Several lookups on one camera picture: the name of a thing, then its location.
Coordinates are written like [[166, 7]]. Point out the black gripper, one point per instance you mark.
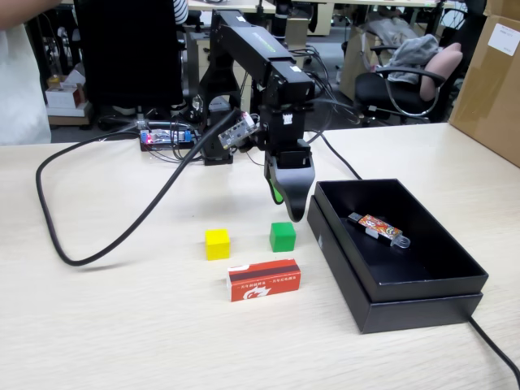
[[286, 132]]

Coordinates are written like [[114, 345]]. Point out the green wooden cube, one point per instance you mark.
[[282, 237]]

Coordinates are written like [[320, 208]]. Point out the yellow wooden cube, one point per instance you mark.
[[217, 244]]

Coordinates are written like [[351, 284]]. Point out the red and white carton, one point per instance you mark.
[[264, 282]]

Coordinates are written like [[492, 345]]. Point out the bare person forearm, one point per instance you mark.
[[24, 10]]

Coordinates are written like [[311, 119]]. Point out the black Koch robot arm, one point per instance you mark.
[[252, 48]]

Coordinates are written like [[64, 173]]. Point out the black cardboard box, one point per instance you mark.
[[426, 284]]

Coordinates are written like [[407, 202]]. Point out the black open box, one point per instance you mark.
[[422, 315]]

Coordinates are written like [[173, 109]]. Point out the large brown cardboard box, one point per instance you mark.
[[487, 101]]

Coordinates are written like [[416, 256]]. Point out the flat white box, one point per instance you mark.
[[65, 111]]

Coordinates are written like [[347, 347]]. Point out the small brown cardboard box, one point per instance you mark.
[[503, 6]]

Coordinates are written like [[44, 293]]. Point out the black office chair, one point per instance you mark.
[[373, 89]]

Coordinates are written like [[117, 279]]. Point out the controller circuit board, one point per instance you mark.
[[162, 136]]

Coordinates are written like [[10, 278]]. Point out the beige cabinet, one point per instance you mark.
[[298, 30]]

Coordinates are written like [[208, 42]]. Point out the black and white pole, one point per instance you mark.
[[280, 18]]

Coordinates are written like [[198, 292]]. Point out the grey cloth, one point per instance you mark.
[[414, 53]]

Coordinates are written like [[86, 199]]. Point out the pink cushion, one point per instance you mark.
[[443, 65]]

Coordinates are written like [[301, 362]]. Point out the person in striped shirt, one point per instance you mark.
[[180, 10]]

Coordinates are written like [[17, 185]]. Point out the black computer monitor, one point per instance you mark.
[[126, 53]]

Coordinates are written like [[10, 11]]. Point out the white small carton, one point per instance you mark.
[[61, 95]]

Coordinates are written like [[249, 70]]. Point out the person in white shirt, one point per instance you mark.
[[20, 89]]

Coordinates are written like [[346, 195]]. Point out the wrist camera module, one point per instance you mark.
[[239, 132]]

